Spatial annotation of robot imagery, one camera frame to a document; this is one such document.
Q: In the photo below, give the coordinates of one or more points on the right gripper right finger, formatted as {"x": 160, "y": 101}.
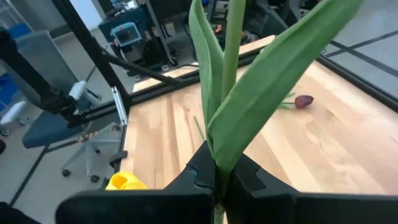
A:
{"x": 295, "y": 210}

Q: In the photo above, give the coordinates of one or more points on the dark blue equipment cart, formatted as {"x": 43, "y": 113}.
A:
{"x": 140, "y": 18}

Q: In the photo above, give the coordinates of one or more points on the orange hand tool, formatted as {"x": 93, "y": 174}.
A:
{"x": 218, "y": 28}

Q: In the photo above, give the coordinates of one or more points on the silver metal frame bracket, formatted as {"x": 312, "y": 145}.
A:
{"x": 119, "y": 105}

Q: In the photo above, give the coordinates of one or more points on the black metal table frame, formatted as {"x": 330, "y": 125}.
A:
{"x": 93, "y": 46}

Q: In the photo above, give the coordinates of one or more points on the blue office chair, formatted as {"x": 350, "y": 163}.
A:
{"x": 49, "y": 130}

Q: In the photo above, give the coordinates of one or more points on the dark maroon artificial tulip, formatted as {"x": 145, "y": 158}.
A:
{"x": 304, "y": 101}

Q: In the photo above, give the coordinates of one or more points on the yellow artificial tulip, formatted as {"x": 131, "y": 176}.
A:
{"x": 127, "y": 183}

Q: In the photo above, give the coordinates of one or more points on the light blue small monitor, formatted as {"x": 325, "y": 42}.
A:
{"x": 126, "y": 34}

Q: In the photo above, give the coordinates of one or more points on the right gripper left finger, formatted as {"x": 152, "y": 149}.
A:
{"x": 140, "y": 208}

